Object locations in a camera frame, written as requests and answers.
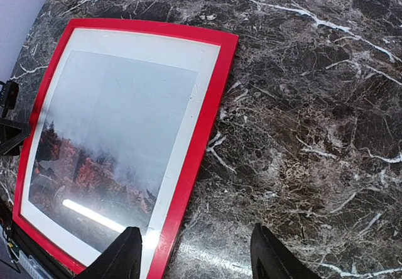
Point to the white slotted cable duct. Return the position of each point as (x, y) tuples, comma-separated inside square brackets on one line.
[(32, 267)]

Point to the red forest photo print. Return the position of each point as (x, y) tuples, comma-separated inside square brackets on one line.
[(106, 142)]

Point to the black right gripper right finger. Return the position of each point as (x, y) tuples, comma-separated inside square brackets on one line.
[(270, 258)]

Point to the white mat board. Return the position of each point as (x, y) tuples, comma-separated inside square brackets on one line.
[(188, 134)]

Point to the black front rail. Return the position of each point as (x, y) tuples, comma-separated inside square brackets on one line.
[(29, 246)]

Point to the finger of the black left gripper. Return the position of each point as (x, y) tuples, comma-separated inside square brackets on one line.
[(13, 134)]

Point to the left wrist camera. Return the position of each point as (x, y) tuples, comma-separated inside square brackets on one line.
[(9, 94)]

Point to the red wooden picture frame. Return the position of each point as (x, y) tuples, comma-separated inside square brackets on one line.
[(204, 134)]

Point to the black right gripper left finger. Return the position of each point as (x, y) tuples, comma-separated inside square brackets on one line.
[(121, 259)]

